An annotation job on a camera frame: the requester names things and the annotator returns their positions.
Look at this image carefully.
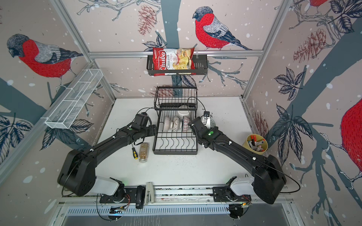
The blue patterned bowl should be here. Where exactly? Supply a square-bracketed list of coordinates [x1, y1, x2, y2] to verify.
[182, 116, 190, 132]

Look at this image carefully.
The white ceramic bowl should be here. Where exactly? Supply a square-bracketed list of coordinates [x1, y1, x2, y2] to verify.
[177, 105, 190, 119]

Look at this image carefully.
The white brown patterned bowl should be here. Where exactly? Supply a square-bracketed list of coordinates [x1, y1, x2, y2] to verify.
[172, 116, 182, 132]

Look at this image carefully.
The grey green patterned bowl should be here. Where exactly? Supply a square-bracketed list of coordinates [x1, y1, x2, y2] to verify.
[201, 116, 216, 129]

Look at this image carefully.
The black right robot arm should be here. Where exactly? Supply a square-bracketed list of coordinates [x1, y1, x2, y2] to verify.
[188, 117, 287, 204]

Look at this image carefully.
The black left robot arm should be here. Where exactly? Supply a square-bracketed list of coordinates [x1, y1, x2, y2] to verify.
[57, 112, 156, 196]

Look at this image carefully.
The black two-tier dish rack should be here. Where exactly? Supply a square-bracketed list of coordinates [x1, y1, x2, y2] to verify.
[152, 86, 198, 155]

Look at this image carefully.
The small glass spice jar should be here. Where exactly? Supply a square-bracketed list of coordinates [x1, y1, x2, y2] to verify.
[139, 143, 150, 163]

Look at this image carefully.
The yellow cup with markers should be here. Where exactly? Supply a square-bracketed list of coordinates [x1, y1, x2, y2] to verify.
[242, 134, 269, 155]

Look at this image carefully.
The red cassava chips bag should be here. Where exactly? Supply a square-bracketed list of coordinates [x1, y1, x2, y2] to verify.
[152, 48, 195, 71]

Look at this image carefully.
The yellow handled screwdriver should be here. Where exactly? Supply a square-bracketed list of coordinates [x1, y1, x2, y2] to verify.
[132, 144, 138, 160]

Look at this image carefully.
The black wall wire basket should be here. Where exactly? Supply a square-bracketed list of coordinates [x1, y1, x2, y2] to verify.
[146, 54, 208, 75]

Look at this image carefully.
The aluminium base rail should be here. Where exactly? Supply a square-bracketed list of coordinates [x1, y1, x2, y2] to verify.
[60, 184, 292, 218]

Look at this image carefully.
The white wire wall shelf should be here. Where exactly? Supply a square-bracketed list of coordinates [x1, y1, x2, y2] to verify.
[45, 69, 103, 129]

